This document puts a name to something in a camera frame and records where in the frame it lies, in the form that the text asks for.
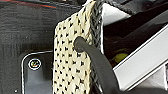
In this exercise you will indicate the white flat box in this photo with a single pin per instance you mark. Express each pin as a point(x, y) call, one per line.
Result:
point(143, 60)

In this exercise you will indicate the yellow green round item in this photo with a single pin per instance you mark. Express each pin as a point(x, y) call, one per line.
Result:
point(120, 57)

